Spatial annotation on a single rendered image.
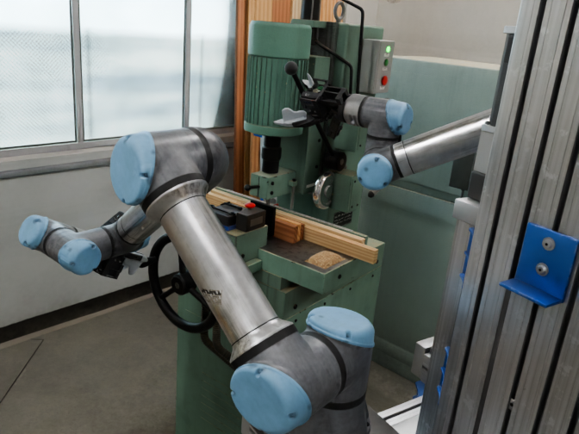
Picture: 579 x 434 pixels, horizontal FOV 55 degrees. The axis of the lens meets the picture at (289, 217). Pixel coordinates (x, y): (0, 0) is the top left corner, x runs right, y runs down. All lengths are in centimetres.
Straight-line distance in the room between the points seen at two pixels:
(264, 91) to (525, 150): 92
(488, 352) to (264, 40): 102
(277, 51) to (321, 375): 96
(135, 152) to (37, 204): 184
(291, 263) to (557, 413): 84
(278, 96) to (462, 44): 245
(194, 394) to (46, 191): 121
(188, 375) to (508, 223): 140
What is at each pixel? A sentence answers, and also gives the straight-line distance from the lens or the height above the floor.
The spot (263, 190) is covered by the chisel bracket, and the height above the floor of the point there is 103.
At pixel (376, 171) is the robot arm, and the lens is 118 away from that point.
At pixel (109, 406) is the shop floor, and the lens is 247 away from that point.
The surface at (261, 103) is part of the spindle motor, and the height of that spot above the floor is 129.
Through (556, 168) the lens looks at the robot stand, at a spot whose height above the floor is 136.
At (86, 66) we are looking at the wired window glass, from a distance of 280.
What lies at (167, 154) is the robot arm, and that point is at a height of 129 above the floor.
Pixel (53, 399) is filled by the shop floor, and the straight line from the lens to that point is 255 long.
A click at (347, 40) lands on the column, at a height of 147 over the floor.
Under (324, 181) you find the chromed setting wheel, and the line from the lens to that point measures 171.
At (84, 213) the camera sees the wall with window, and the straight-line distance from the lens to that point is 285.
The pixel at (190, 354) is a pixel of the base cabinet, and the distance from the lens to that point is 195.
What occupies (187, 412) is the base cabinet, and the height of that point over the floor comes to 19.
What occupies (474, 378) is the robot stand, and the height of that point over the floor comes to 101.
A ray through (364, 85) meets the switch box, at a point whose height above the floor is 134.
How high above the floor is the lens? 151
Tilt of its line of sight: 19 degrees down
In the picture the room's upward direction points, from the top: 5 degrees clockwise
